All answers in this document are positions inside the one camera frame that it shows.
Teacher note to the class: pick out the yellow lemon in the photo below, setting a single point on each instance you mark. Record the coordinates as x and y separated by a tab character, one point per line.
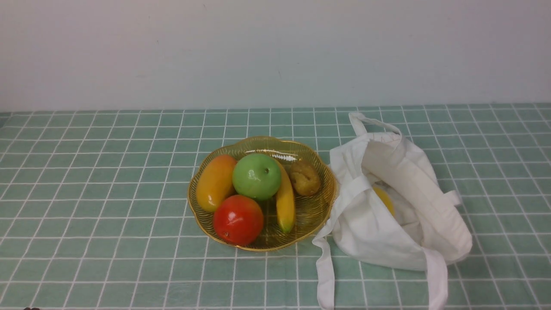
385	198

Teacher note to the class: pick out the white cloth tote bag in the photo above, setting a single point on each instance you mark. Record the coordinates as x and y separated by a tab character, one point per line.
427	232

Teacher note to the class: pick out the brown kiwi fruit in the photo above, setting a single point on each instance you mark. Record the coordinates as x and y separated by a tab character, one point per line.
304	178

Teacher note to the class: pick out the green apple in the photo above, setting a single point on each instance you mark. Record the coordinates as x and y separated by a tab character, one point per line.
257	176

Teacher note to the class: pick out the yellow banana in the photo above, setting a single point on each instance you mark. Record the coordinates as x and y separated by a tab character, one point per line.
285	203

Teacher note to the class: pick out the orange yellow mango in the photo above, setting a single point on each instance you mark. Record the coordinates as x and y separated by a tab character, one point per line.
215	183

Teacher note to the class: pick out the red apple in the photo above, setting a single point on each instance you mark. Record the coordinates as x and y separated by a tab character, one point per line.
238	220

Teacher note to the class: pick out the green checkered tablecloth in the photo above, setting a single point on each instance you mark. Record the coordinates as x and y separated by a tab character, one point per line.
94	213

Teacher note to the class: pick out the gold wire fruit basket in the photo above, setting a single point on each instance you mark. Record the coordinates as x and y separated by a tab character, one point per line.
311	212

